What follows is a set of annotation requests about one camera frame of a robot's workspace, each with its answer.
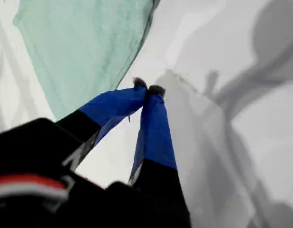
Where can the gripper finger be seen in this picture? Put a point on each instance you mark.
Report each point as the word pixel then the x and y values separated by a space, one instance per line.
pixel 108 107
pixel 156 142

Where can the pale green T-shirt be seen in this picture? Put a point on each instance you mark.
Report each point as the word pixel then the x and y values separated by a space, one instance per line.
pixel 77 47

